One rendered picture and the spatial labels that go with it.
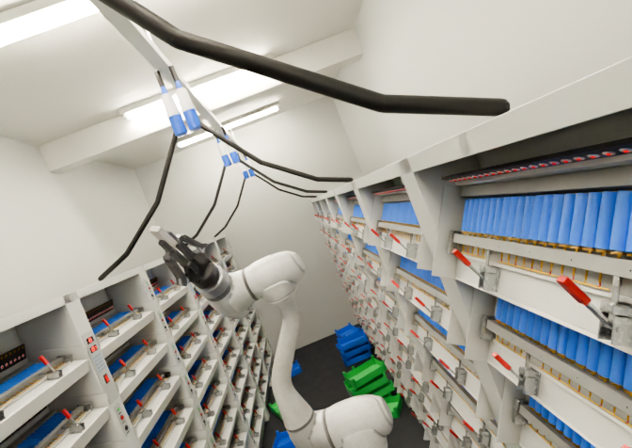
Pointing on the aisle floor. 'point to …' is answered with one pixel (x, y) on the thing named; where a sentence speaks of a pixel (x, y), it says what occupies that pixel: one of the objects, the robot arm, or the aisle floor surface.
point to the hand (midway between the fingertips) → (163, 236)
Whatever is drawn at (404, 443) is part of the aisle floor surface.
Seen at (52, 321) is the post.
